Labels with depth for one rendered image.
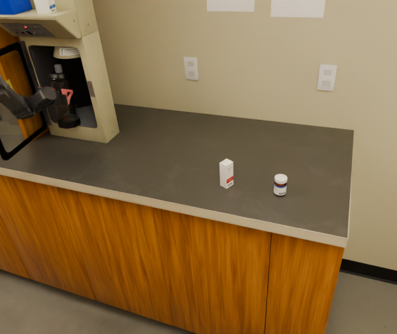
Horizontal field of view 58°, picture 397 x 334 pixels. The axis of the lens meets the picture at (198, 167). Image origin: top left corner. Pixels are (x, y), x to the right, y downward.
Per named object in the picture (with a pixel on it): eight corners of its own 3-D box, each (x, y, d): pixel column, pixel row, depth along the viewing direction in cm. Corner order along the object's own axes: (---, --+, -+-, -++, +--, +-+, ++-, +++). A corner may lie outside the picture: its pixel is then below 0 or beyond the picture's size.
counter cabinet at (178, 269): (50, 205, 280) (8, 97, 230) (325, 270, 213) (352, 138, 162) (-21, 271, 229) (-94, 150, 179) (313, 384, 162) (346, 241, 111)
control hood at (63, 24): (17, 34, 148) (8, 8, 143) (82, 37, 138) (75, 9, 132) (-5, 42, 140) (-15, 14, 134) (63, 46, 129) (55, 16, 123)
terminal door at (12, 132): (48, 127, 170) (19, 40, 148) (4, 162, 146) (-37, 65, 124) (46, 127, 170) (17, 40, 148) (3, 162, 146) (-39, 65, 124)
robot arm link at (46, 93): (7, 100, 135) (19, 120, 136) (23, 85, 129) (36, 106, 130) (32, 95, 145) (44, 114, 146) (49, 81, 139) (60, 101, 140)
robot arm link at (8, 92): (-35, 64, 96) (-14, 100, 97) (-15, 55, 97) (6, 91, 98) (7, 101, 137) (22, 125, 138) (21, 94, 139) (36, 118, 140)
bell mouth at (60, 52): (70, 46, 165) (67, 33, 162) (103, 47, 159) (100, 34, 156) (44, 57, 151) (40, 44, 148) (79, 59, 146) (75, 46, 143)
